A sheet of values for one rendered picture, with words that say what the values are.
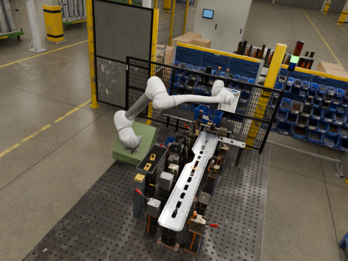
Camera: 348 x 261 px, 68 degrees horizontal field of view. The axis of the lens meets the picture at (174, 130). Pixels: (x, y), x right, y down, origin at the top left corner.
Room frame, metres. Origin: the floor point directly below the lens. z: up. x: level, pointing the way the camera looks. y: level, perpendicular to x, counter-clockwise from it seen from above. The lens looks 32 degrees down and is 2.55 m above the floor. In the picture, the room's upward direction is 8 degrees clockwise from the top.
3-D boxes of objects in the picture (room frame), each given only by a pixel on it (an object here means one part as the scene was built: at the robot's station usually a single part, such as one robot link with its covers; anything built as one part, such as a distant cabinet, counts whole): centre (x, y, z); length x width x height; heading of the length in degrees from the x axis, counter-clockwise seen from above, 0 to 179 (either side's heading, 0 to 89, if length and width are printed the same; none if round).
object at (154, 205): (1.33, 0.07, 0.88); 0.11 x 0.10 x 0.36; 75
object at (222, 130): (2.54, -0.55, 0.88); 0.08 x 0.08 x 0.36; 75
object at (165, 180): (1.58, 0.01, 0.90); 0.13 x 0.10 x 0.41; 75
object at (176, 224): (1.84, -0.24, 1.00); 1.38 x 0.22 x 0.02; 165
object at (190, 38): (6.96, -0.22, 0.52); 1.20 x 0.80 x 1.05; 161
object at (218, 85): (2.30, -0.36, 1.63); 0.13 x 0.11 x 0.16; 30
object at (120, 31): (4.36, 1.06, 1.00); 1.34 x 0.14 x 2.00; 74
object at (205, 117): (2.75, -0.39, 1.09); 0.30 x 0.17 x 0.13; 67
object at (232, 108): (2.82, -0.59, 1.30); 0.23 x 0.02 x 0.31; 75
